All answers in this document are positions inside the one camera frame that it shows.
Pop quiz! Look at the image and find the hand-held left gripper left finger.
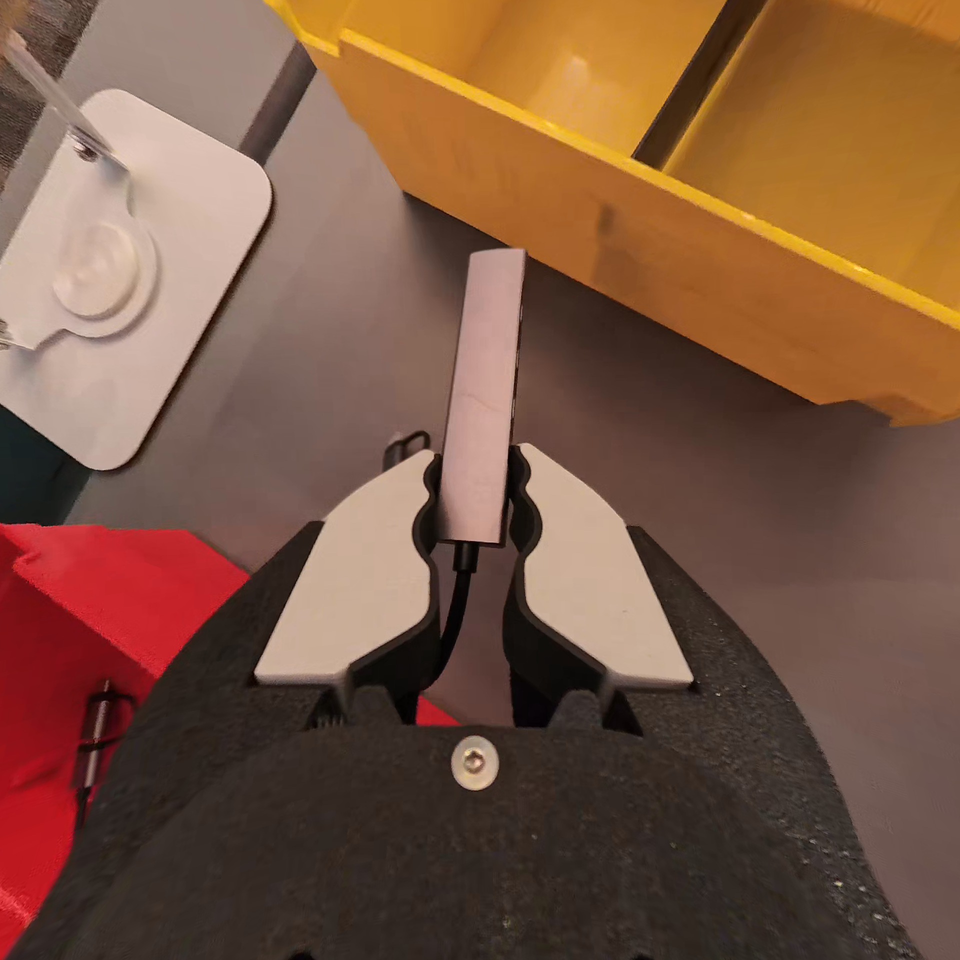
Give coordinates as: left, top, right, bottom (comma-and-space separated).
253, 450, 442, 688

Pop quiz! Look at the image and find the red plastic bin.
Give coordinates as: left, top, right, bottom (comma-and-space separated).
0, 523, 460, 931

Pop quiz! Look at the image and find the grey USB hub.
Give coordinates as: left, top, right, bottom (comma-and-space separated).
433, 249, 528, 547

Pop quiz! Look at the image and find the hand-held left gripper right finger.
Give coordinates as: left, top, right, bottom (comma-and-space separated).
504, 442, 696, 696

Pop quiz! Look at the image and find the yellow plastic bin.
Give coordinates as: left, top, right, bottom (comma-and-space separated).
262, 0, 960, 429

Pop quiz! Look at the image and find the white stand base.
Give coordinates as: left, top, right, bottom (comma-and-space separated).
0, 30, 273, 472

